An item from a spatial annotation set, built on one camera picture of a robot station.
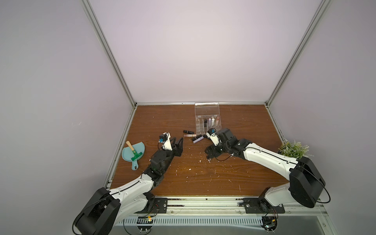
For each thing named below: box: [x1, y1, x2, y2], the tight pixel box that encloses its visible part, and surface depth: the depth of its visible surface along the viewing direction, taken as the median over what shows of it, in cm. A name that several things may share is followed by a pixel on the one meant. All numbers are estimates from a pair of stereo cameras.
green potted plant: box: [278, 139, 314, 160], surface depth 76 cm
